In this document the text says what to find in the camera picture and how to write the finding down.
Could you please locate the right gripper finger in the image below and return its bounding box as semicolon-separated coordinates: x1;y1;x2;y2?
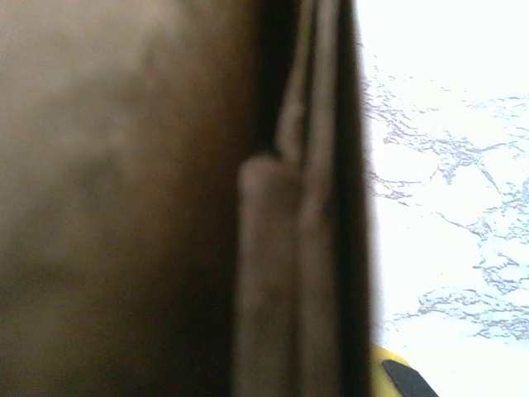
369;345;441;397

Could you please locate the brown cardboard box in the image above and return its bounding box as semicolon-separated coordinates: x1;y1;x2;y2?
0;0;384;397

